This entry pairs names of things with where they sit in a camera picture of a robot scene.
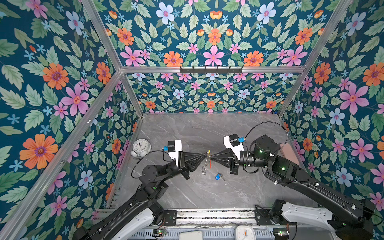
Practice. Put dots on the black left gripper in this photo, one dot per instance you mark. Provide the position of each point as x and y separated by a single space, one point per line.
188 160

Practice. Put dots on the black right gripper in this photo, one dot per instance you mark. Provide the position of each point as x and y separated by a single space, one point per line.
232 161

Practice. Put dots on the large grey perforated keyring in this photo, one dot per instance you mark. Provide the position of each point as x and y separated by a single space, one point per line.
206 162

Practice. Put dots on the key with blue tag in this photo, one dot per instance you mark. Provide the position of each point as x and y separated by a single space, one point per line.
220 176

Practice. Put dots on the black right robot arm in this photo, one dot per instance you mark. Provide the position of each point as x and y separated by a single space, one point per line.
346 218

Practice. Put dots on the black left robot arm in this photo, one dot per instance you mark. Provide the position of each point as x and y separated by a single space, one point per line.
142 209

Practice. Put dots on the white alarm clock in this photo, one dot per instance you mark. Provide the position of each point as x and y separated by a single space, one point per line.
140 148

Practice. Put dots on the pink rectangular case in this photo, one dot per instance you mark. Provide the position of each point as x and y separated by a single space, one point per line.
290 153

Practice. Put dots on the white device at front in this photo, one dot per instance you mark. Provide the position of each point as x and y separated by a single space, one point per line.
194 235

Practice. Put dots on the white square clock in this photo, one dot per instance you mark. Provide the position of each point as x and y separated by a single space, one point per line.
245 233

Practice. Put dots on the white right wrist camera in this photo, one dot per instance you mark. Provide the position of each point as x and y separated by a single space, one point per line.
232 142

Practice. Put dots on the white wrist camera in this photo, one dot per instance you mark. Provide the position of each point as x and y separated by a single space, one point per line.
232 142
174 148

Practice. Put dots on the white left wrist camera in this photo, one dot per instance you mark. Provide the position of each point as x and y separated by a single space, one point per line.
174 148

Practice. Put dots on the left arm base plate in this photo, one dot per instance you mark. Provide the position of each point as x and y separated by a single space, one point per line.
166 218

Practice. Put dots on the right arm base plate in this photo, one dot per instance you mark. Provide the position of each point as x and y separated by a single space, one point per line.
265 218

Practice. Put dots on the black hook rail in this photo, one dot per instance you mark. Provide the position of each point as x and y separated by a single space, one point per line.
210 70

